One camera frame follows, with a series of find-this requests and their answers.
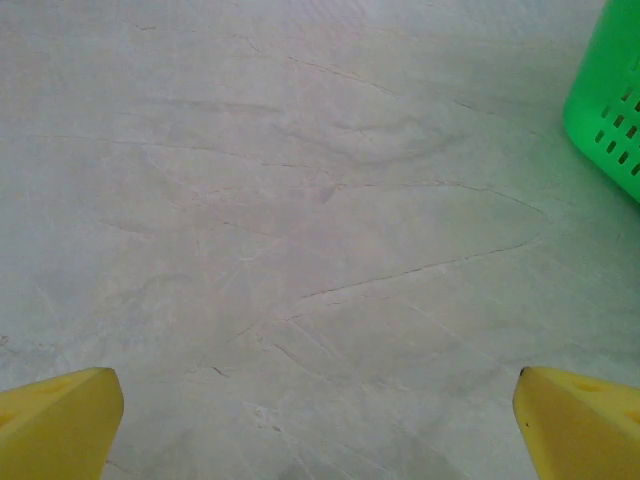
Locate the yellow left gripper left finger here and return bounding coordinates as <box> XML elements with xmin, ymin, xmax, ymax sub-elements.
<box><xmin>0</xmin><ymin>367</ymin><xmax>125</xmax><ymax>480</ymax></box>

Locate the green plastic basket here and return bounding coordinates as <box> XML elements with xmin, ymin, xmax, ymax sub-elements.
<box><xmin>562</xmin><ymin>0</ymin><xmax>640</xmax><ymax>204</ymax></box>

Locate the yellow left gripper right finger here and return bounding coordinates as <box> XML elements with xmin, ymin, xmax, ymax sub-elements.
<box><xmin>513</xmin><ymin>366</ymin><xmax>640</xmax><ymax>480</ymax></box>

